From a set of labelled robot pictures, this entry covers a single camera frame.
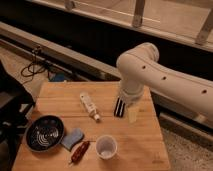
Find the black chair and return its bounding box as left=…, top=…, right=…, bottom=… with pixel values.
left=0, top=61, right=35, bottom=171

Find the black cable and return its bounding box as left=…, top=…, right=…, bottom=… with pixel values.
left=20, top=46, right=54, bottom=85

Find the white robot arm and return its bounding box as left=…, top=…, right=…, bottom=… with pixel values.
left=116, top=42, right=213, bottom=121

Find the dark ceramic patterned bowl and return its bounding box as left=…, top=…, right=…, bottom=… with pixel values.
left=25, top=115, right=65, bottom=152

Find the blue sponge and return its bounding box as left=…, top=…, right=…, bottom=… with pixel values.
left=61, top=128, right=84, bottom=151

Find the white tube bottle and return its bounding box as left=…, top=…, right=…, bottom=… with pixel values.
left=80, top=92, right=100, bottom=122

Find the white plastic cup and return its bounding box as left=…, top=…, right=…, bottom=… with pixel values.
left=95, top=135, right=118, bottom=160

